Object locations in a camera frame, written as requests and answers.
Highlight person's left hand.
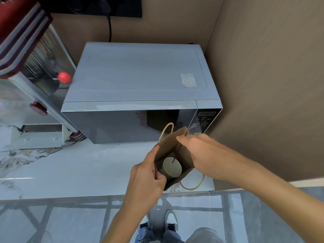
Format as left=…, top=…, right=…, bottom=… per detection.
left=128, top=146, right=168, bottom=201

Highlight person's right hand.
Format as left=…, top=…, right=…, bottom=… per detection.
left=176, top=134, right=231, bottom=180

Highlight brown paper bag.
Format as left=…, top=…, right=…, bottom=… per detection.
left=153, top=122, right=205, bottom=192

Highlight person's left forearm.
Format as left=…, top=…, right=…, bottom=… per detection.
left=101, top=191, right=162, bottom=243

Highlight person's right forearm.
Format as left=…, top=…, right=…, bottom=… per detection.
left=222, top=147, right=324, bottom=243

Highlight white lidded cup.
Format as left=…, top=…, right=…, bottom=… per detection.
left=163, top=156, right=183, bottom=178

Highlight piece of clear tape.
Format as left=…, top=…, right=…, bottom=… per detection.
left=180, top=73, right=197, bottom=88

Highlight person's right shoe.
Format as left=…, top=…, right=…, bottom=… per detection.
left=165, top=210, right=178, bottom=232

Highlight person's shoe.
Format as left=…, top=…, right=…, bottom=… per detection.
left=137, top=221, right=153, bottom=234
left=165, top=210, right=178, bottom=232

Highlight person's left shoe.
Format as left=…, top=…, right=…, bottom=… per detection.
left=137, top=221, right=153, bottom=234

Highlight person's blue jeans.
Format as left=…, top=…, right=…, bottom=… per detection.
left=134, top=223, right=183, bottom=243

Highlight grey white microwave oven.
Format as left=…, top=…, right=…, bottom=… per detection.
left=61, top=42, right=223, bottom=145

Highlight person's grey shirt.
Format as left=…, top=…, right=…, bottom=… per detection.
left=185, top=227, right=226, bottom=243

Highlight red ball knob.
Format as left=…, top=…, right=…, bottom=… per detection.
left=57, top=72, right=72, bottom=84

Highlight dark red round knob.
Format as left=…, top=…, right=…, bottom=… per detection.
left=29, top=101, right=48, bottom=117

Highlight red white popcorn machine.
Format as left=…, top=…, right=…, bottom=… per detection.
left=0, top=0, right=87, bottom=150

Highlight black power cable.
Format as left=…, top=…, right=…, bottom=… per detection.
left=101, top=0, right=113, bottom=43

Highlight black wall socket panel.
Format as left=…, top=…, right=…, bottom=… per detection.
left=37, top=0, right=142, bottom=18

